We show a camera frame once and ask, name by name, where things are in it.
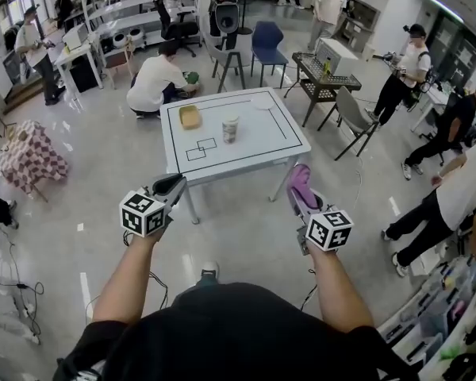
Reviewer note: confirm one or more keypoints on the person's right forearm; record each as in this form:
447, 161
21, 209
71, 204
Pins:
337, 288

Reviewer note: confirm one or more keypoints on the person's shoe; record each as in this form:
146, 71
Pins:
210, 270

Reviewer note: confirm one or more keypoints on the wooden chair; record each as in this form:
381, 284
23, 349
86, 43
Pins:
121, 60

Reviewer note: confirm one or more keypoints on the white round lid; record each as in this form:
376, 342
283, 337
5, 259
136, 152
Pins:
264, 104

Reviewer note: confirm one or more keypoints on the purple cloth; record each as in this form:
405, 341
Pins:
301, 181

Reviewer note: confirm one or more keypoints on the yellow green bottle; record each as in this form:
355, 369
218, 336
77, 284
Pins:
327, 68

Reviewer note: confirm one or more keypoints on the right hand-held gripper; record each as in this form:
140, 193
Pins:
329, 230

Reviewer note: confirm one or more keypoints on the person's black shirt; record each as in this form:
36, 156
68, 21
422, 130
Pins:
238, 332

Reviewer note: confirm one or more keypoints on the white desk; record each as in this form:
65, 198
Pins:
73, 54

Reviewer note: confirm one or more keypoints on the white paper cup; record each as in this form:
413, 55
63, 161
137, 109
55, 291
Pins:
230, 129

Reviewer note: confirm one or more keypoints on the blue chair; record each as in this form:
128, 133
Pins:
266, 42

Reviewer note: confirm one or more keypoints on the black office chair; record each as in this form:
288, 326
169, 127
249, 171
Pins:
178, 28

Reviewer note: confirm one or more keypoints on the white microwave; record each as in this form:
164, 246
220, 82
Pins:
74, 37

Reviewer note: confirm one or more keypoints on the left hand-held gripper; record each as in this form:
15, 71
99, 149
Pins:
143, 220

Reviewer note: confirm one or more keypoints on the black perforated metal table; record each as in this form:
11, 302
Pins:
321, 83

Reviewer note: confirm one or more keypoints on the red white checkered cloth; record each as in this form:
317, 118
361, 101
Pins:
31, 157

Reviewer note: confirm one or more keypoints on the storage rack with bins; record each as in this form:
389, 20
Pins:
440, 320

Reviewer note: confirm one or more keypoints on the white box appliance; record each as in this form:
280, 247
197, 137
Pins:
339, 56

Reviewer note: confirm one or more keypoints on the yellow rectangular tray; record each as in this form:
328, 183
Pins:
190, 118

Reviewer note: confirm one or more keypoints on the grey chair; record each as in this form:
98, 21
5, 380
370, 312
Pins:
232, 60
353, 111

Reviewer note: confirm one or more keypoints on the white shelving unit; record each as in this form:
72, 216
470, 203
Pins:
143, 10

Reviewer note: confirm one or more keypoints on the person's left forearm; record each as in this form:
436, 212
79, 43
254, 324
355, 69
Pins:
127, 276

